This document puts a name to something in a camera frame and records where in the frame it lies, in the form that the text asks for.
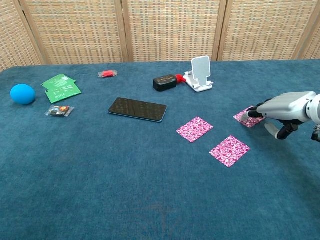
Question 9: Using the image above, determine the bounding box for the green sachet packet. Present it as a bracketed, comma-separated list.
[41, 73, 77, 91]
[44, 81, 83, 104]

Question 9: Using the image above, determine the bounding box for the black smartphone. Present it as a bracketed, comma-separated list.
[107, 97, 168, 124]

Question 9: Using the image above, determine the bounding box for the blue ball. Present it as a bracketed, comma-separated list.
[9, 83, 36, 106]

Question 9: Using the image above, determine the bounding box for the small black box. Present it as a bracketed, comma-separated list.
[152, 74, 177, 92]

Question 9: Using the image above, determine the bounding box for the clear wrapped snack packet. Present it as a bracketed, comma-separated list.
[44, 104, 75, 118]

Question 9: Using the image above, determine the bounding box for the red wrapped candy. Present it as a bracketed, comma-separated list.
[97, 70, 119, 79]

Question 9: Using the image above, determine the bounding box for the woven bamboo screen panel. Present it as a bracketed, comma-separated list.
[121, 0, 228, 63]
[212, 0, 320, 62]
[292, 4, 320, 60]
[13, 0, 134, 65]
[0, 0, 49, 73]

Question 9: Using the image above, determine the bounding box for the blue felt table cover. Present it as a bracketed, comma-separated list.
[0, 58, 320, 240]

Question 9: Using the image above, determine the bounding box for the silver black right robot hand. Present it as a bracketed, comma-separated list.
[246, 91, 317, 140]

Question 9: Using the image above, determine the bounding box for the white folding phone stand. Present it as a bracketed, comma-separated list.
[183, 55, 215, 93]

